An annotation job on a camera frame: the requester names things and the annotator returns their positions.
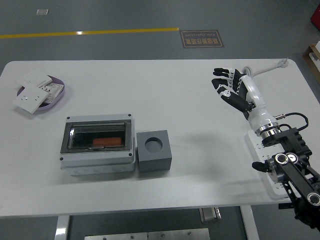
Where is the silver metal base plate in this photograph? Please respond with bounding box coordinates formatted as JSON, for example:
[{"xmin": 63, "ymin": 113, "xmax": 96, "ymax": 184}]
[{"xmin": 84, "ymin": 227, "xmax": 211, "ymax": 240}]

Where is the wooden crate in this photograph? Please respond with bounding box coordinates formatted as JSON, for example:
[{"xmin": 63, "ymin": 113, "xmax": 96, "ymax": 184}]
[{"xmin": 301, "ymin": 41, "xmax": 320, "ymax": 85}]

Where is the orange cylinder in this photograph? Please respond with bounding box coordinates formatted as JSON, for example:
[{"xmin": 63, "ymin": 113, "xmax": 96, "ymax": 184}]
[{"xmin": 92, "ymin": 136, "xmax": 124, "ymax": 147}]

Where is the white table leg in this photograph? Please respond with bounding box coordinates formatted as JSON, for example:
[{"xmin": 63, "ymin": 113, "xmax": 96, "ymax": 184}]
[
  {"xmin": 54, "ymin": 215, "xmax": 71, "ymax": 240},
  {"xmin": 239, "ymin": 204, "xmax": 261, "ymax": 240}
]

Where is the white wall socket panel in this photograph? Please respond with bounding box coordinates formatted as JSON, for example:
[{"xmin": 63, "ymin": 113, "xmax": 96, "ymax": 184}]
[{"xmin": 12, "ymin": 84, "xmax": 50, "ymax": 115}]

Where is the grey cube with round hole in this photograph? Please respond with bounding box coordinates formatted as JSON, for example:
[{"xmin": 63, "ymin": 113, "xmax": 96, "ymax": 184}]
[{"xmin": 136, "ymin": 129, "xmax": 173, "ymax": 174}]

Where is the white power cord with plug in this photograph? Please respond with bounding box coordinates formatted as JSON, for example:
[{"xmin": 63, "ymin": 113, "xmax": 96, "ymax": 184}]
[{"xmin": 240, "ymin": 57, "xmax": 290, "ymax": 77}]

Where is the white wall switch panel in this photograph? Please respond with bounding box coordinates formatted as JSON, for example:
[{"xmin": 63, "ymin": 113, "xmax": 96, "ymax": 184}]
[{"xmin": 17, "ymin": 69, "xmax": 54, "ymax": 88}]

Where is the silver metal bracket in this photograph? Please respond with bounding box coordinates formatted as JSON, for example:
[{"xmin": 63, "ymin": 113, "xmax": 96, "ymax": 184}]
[{"xmin": 199, "ymin": 207, "xmax": 222, "ymax": 223}]

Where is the red box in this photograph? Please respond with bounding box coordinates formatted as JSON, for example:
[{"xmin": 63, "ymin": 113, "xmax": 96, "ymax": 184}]
[{"xmin": 309, "ymin": 4, "xmax": 320, "ymax": 25}]

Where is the robot right hand white shell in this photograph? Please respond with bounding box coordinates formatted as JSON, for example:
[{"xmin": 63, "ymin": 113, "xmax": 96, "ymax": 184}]
[{"xmin": 211, "ymin": 66, "xmax": 279, "ymax": 132}]

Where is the white multi-socket panel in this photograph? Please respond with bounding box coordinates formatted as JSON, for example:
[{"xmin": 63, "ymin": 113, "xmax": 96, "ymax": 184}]
[{"xmin": 38, "ymin": 82, "xmax": 65, "ymax": 105}]

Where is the brown floor sign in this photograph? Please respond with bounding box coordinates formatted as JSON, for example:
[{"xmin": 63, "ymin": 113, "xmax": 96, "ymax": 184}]
[{"xmin": 180, "ymin": 29, "xmax": 225, "ymax": 49}]

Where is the white power strip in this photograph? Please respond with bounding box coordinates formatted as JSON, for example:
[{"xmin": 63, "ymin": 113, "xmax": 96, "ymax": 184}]
[{"xmin": 244, "ymin": 130, "xmax": 292, "ymax": 200}]

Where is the purple tray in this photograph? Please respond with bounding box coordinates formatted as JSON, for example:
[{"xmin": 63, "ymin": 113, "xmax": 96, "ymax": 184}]
[{"xmin": 16, "ymin": 74, "xmax": 66, "ymax": 115}]

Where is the grey enclosure box clear lid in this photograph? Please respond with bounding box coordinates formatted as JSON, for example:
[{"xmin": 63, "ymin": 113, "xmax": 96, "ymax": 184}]
[{"xmin": 59, "ymin": 113, "xmax": 137, "ymax": 177}]

